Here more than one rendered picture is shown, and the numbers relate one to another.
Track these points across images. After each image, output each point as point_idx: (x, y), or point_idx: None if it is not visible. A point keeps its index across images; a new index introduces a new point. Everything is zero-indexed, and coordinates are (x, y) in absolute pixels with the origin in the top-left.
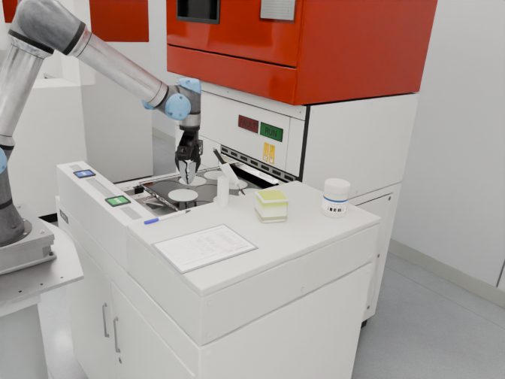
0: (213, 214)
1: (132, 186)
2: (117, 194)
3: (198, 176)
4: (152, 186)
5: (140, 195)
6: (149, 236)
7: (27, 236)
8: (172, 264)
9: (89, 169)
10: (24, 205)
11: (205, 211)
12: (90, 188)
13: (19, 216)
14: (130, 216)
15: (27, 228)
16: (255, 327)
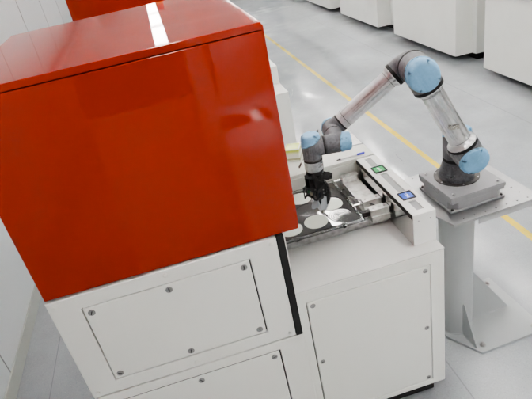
0: (324, 160)
1: (370, 261)
2: (379, 176)
3: (307, 228)
4: (352, 214)
5: (363, 199)
6: (362, 147)
7: (433, 172)
8: (355, 135)
9: (403, 199)
10: (450, 196)
11: (328, 161)
12: (398, 181)
13: (439, 168)
14: (371, 161)
15: (435, 176)
16: None
